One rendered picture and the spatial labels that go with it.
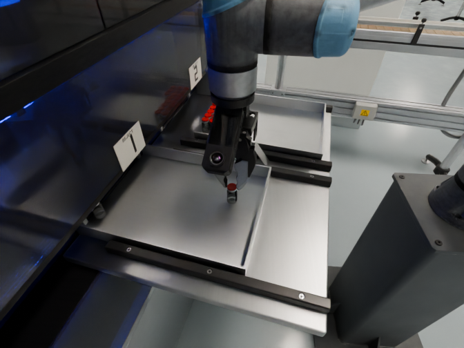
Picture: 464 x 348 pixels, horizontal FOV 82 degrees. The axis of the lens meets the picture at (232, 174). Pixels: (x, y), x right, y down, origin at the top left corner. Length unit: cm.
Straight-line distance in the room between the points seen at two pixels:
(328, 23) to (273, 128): 48
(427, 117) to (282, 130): 126
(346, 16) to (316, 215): 37
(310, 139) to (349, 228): 105
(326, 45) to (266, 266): 36
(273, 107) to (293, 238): 50
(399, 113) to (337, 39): 153
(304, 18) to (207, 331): 126
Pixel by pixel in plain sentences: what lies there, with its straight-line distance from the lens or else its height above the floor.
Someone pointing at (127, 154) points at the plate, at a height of 101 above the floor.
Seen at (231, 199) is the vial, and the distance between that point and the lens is 57.
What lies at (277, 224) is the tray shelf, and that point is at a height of 88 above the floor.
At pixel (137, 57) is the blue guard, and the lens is 55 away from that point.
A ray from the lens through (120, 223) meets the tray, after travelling 60.
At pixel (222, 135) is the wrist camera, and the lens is 42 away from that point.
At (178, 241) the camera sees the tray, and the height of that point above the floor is 88.
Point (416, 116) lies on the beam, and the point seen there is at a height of 50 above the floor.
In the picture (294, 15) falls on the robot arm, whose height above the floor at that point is 125.
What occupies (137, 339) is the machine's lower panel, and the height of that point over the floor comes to 53.
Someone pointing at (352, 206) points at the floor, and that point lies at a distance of 188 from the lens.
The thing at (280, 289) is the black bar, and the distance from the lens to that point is 48.
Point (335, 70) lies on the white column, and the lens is 235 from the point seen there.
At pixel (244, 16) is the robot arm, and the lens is 37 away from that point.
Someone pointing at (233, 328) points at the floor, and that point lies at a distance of 139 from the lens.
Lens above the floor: 133
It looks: 44 degrees down
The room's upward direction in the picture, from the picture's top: straight up
